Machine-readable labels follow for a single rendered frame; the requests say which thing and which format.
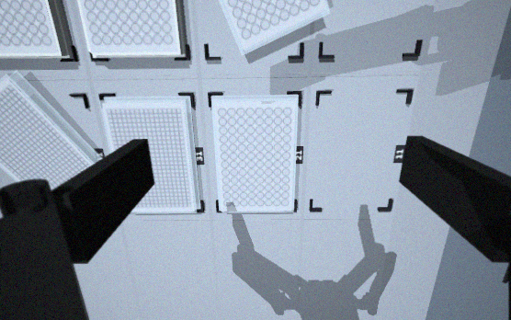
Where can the grey flat deck plate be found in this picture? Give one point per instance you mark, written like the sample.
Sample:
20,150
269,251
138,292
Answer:
342,269

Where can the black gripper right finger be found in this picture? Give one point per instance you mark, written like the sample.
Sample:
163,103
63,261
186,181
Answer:
472,198

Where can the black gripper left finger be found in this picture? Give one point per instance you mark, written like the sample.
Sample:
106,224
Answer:
44,232

